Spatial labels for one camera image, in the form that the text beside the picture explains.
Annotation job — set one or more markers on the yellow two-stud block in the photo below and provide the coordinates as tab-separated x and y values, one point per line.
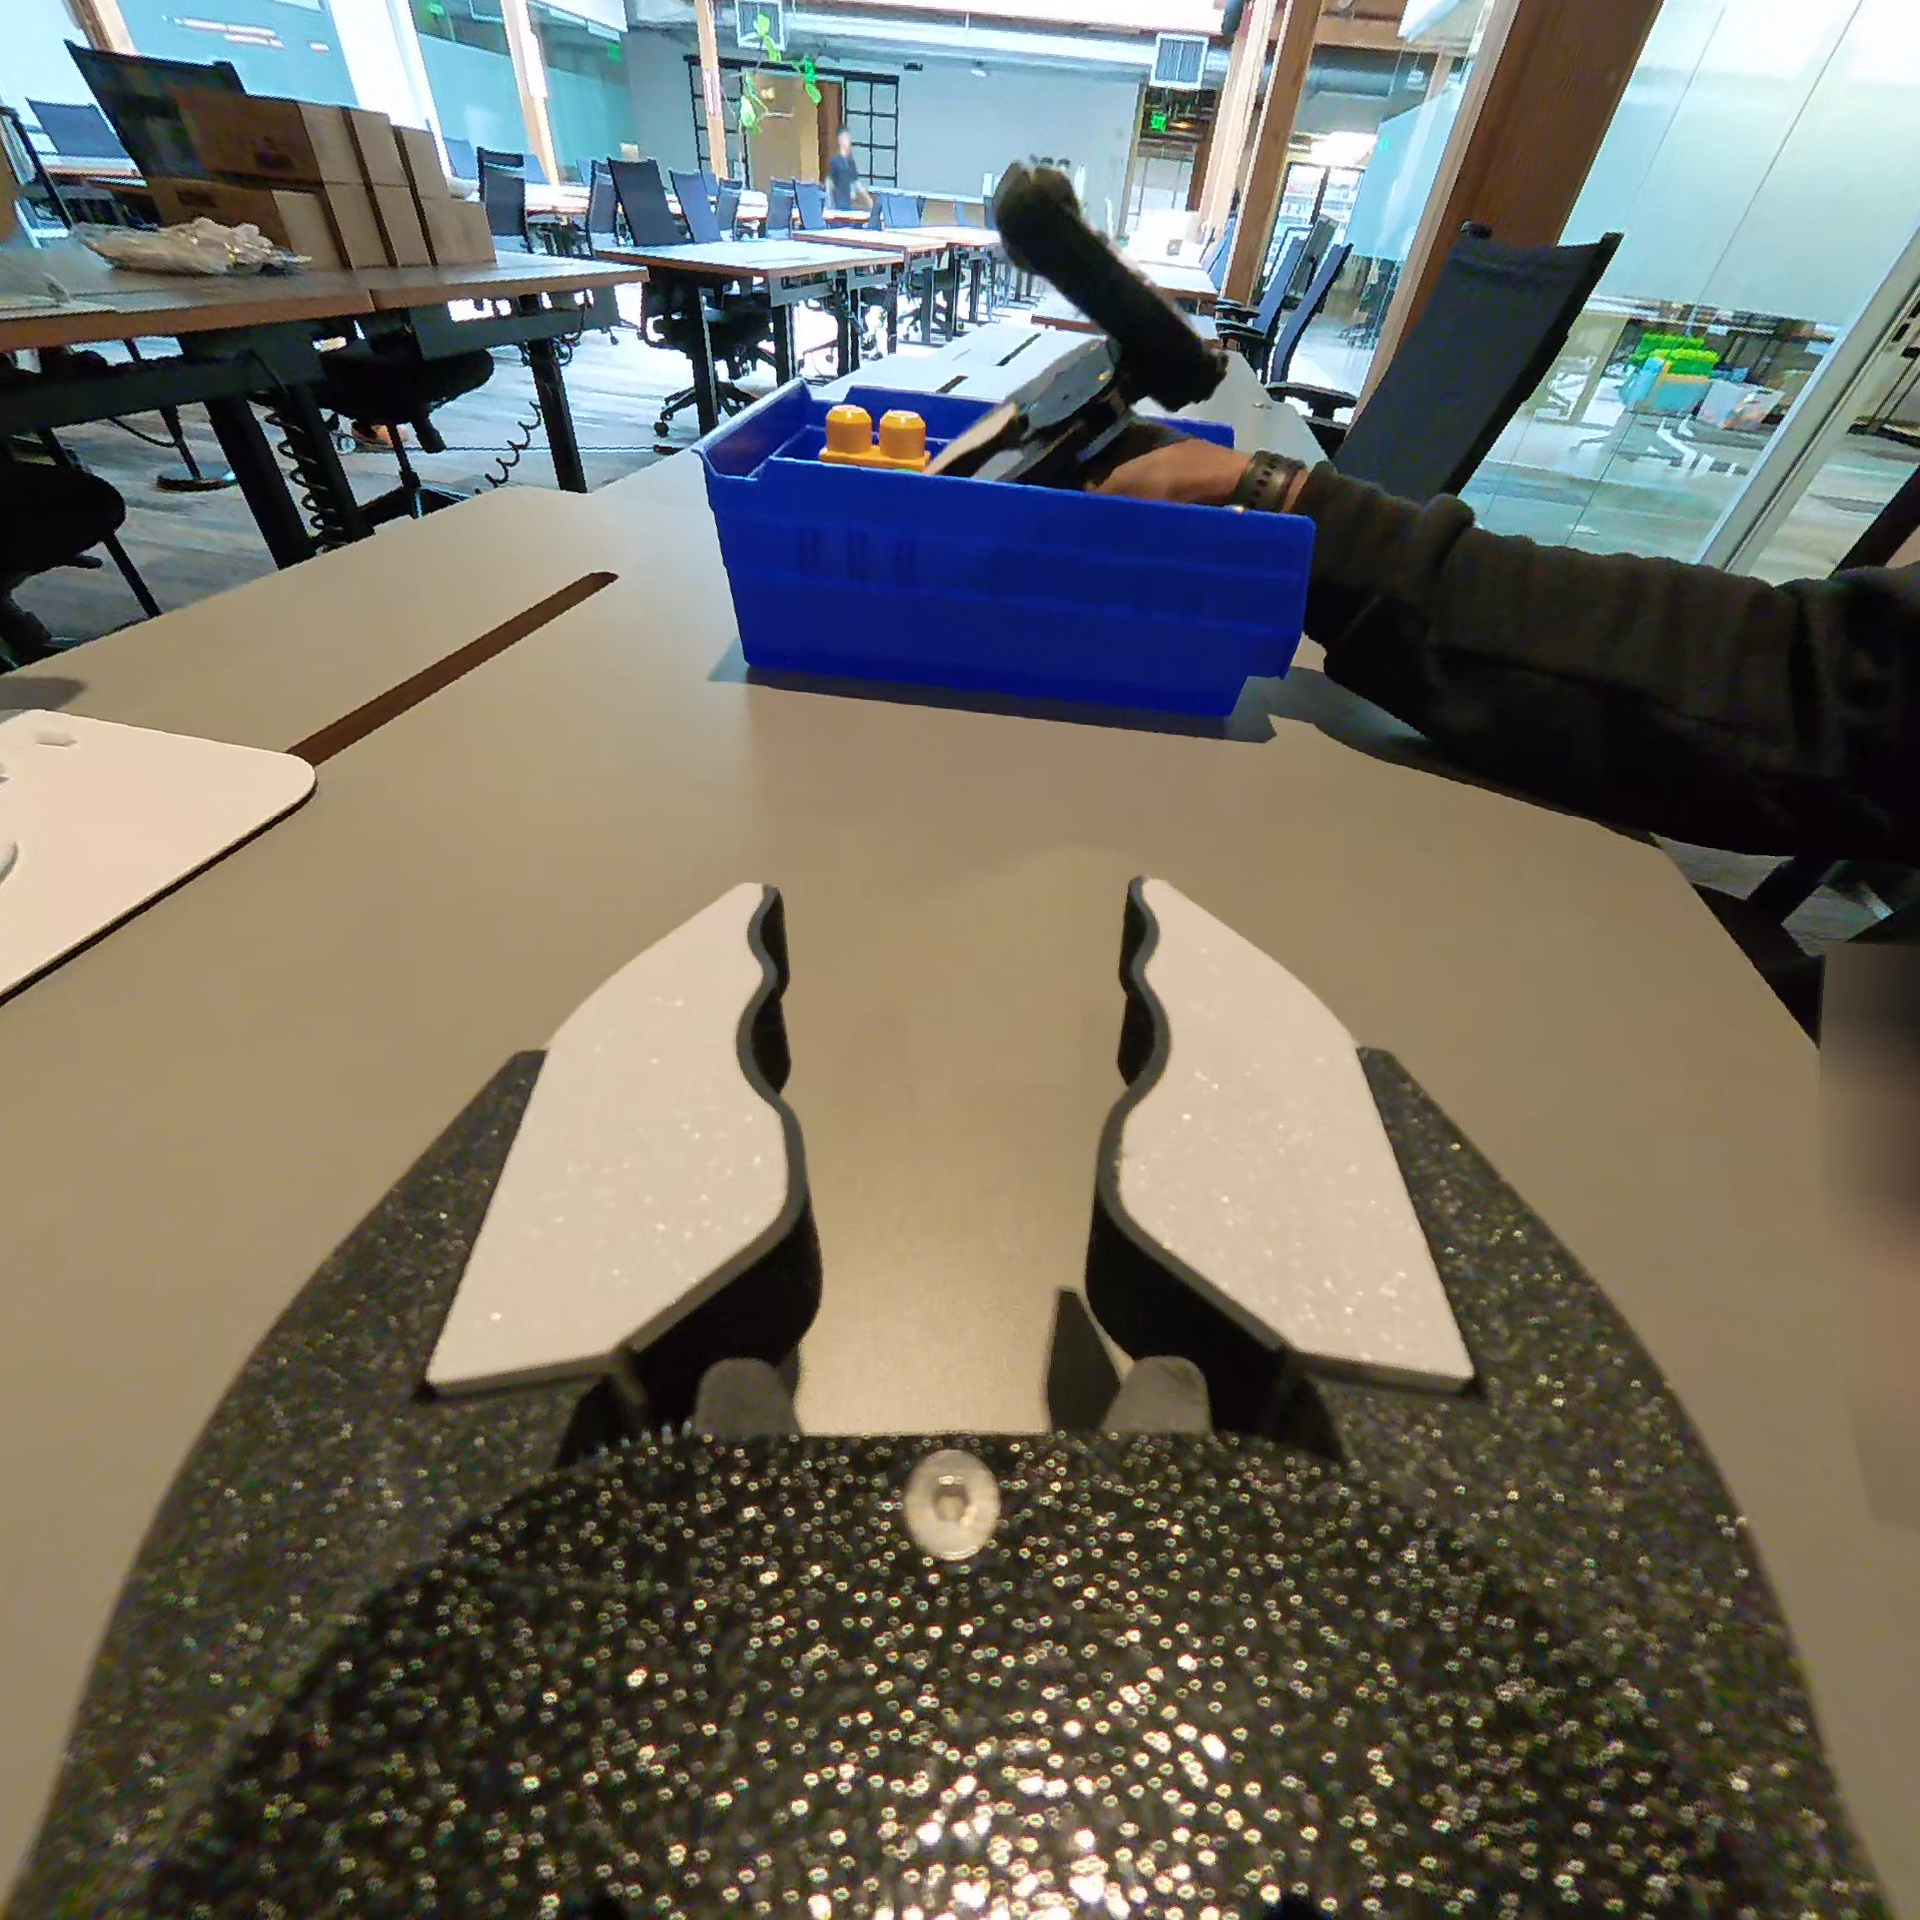
875	440

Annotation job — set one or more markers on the wooden pillar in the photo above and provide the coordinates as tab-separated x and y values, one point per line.
1516	149

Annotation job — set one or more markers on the wooden desk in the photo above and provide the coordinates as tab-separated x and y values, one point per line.
300	294

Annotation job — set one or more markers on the black wrist watch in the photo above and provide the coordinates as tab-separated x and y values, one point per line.
1271	482

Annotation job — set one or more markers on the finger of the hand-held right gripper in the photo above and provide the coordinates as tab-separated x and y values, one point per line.
983	450
1059	383

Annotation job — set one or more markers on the black mesh chair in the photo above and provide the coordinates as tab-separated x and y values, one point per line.
1471	375

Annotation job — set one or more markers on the green plant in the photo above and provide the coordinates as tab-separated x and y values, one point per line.
774	77

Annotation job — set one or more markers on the row of black office chairs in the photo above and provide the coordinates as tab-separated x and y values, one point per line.
676	211

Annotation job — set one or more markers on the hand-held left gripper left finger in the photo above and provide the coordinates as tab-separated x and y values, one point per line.
630	1170

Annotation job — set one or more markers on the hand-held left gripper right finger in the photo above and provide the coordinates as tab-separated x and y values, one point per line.
1291	1184

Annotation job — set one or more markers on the clear plastic bag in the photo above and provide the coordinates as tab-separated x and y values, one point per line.
189	248

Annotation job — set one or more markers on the blue plastic bin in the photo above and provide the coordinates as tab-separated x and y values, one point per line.
1005	599

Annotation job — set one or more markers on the white stand base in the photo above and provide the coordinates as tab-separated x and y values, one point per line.
119	839

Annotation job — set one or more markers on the stack of colourful bins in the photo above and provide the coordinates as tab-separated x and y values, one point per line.
1694	375

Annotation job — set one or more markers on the person's right hand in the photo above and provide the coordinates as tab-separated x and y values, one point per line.
1178	477

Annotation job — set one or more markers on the person's right forearm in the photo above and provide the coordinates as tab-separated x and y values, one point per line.
1622	674

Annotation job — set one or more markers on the black laptop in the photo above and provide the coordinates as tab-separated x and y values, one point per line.
142	98

